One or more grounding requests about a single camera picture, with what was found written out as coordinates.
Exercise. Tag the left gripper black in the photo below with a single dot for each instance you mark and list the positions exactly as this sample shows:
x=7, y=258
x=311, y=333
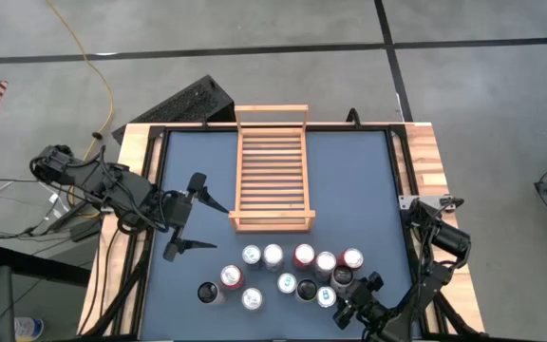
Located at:
x=176, y=211

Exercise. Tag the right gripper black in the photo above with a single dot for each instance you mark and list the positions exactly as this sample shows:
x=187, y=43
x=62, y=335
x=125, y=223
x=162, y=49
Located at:
x=366, y=304

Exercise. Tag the white Celsius can black lid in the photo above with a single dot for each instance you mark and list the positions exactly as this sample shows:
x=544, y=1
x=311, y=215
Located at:
x=208, y=292
x=342, y=277
x=306, y=290

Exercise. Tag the Red Bull Sugarfree can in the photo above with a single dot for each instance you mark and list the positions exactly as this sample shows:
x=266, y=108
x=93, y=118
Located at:
x=287, y=283
x=326, y=297

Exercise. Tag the blue silver Red Bull can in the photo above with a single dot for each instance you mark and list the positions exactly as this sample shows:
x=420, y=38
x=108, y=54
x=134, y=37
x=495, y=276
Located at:
x=251, y=255

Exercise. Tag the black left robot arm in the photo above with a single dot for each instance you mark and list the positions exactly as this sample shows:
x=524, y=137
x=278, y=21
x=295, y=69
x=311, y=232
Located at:
x=112, y=185

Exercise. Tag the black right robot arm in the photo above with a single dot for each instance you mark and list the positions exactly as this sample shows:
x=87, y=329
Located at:
x=449, y=240

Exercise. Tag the wooden slatted shelf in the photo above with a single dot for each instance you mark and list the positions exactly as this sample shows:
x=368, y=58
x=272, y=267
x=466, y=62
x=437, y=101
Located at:
x=271, y=214

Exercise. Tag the red Fanta can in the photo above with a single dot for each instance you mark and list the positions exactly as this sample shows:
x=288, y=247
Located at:
x=352, y=258
x=304, y=254

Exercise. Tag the silver Diet Coke can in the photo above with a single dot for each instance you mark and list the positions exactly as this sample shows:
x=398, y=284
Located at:
x=326, y=261
x=273, y=255
x=252, y=298

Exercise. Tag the red soda can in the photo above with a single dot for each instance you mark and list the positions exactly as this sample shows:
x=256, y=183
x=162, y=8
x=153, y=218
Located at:
x=231, y=275

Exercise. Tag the black table clamp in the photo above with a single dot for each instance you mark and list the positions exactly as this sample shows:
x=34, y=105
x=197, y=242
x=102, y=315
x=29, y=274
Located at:
x=354, y=119
x=204, y=124

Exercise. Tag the blue-grey table mat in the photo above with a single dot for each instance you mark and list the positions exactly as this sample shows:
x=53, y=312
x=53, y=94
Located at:
x=349, y=190

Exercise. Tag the white blue floor bottle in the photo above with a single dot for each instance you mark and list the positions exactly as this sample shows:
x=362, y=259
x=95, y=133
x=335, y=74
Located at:
x=29, y=328

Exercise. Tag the silver metal bracket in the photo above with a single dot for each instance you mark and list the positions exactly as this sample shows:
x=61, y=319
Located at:
x=409, y=202

